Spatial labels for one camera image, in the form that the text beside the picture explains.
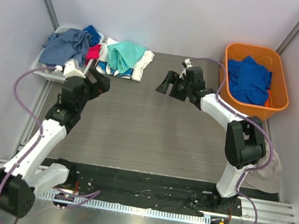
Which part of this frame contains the white printed t shirt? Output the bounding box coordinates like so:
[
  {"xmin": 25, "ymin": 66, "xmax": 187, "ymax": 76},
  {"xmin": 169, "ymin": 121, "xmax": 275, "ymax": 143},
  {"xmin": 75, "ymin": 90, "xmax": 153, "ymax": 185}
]
[{"xmin": 95, "ymin": 38, "xmax": 154, "ymax": 82}]

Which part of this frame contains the teal t shirt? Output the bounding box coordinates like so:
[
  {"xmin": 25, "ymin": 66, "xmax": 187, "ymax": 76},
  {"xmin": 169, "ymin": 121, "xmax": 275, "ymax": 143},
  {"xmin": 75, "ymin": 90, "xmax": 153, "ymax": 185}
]
[{"xmin": 107, "ymin": 41, "xmax": 147, "ymax": 73}]

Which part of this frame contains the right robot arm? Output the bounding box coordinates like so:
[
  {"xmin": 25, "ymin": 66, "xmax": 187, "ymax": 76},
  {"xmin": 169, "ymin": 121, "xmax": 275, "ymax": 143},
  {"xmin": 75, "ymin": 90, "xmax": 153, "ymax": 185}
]
[{"xmin": 156, "ymin": 66, "xmax": 266, "ymax": 213}]

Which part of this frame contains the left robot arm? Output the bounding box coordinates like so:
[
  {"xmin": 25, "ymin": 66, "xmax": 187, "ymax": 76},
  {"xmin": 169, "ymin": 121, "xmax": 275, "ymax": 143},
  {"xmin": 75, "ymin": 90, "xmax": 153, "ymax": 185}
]
[{"xmin": 0, "ymin": 64, "xmax": 110, "ymax": 218}]

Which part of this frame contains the red garment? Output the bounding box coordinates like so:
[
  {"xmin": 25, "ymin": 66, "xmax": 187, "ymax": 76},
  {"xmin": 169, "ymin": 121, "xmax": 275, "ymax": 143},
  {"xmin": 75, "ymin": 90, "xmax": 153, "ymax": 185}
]
[{"xmin": 86, "ymin": 44, "xmax": 101, "ymax": 61}]

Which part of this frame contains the blue garment in basket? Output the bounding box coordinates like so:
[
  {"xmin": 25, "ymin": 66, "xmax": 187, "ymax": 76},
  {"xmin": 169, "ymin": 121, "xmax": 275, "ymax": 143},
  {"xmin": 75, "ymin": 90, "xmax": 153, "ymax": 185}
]
[{"xmin": 83, "ymin": 25, "xmax": 102, "ymax": 47}]

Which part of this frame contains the blue checked shirt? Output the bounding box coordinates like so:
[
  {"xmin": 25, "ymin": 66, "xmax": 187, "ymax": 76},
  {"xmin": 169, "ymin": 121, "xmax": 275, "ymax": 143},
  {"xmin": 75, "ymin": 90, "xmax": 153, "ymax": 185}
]
[{"xmin": 38, "ymin": 28, "xmax": 92, "ymax": 68}]

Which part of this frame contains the royal blue garment in tub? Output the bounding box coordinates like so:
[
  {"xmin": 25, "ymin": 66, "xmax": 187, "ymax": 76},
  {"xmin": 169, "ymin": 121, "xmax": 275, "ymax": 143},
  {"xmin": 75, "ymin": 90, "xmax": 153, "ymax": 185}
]
[{"xmin": 228, "ymin": 56, "xmax": 272, "ymax": 106}]

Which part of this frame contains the orange garment in tub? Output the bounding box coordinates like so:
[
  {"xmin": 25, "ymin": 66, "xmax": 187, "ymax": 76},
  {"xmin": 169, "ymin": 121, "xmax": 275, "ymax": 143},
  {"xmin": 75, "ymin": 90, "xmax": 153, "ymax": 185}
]
[{"xmin": 264, "ymin": 90, "xmax": 273, "ymax": 108}]

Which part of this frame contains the orange plastic tub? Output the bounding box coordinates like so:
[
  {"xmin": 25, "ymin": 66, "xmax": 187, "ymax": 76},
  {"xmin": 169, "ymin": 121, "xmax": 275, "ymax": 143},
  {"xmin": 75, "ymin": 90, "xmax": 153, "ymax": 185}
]
[{"xmin": 219, "ymin": 43, "xmax": 289, "ymax": 121}]

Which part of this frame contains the grey bucket hat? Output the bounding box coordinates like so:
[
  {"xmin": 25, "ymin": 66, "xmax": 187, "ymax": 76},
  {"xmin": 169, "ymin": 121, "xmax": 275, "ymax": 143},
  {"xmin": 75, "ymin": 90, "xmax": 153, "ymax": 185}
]
[{"xmin": 244, "ymin": 151, "xmax": 283, "ymax": 193}]

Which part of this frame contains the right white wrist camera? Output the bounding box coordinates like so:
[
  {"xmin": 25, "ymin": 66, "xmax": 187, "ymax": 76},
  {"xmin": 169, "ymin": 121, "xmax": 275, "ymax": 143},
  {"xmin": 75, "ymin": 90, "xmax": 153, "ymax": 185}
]
[{"xmin": 179, "ymin": 58, "xmax": 192, "ymax": 80}]

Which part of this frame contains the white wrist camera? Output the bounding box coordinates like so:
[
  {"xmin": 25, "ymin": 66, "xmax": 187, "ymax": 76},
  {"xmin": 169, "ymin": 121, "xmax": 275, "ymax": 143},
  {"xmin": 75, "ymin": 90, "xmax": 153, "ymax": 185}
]
[
  {"xmin": 54, "ymin": 59, "xmax": 86, "ymax": 78},
  {"xmin": 179, "ymin": 58, "xmax": 192, "ymax": 80}
]

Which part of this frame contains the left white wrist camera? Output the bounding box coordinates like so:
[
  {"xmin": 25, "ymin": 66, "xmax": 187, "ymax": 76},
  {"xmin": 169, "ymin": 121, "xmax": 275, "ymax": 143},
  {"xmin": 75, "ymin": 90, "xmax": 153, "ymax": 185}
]
[{"xmin": 54, "ymin": 59, "xmax": 86, "ymax": 78}]

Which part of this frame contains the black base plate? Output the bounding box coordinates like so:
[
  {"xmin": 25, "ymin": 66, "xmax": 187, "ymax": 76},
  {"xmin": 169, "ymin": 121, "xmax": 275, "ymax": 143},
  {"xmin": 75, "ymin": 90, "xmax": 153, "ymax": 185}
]
[{"xmin": 60, "ymin": 162, "xmax": 242, "ymax": 217}]

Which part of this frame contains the white slotted cable duct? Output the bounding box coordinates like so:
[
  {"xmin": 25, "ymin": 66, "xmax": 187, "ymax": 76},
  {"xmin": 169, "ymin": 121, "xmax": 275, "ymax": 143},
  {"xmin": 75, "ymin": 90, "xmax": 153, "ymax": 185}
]
[{"xmin": 38, "ymin": 190, "xmax": 211, "ymax": 224}]

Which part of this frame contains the aluminium rail frame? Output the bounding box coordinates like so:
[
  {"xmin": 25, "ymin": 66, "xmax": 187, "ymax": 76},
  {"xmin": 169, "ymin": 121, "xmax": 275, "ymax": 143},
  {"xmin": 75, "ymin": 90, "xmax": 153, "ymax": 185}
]
[{"xmin": 0, "ymin": 156, "xmax": 299, "ymax": 224}]

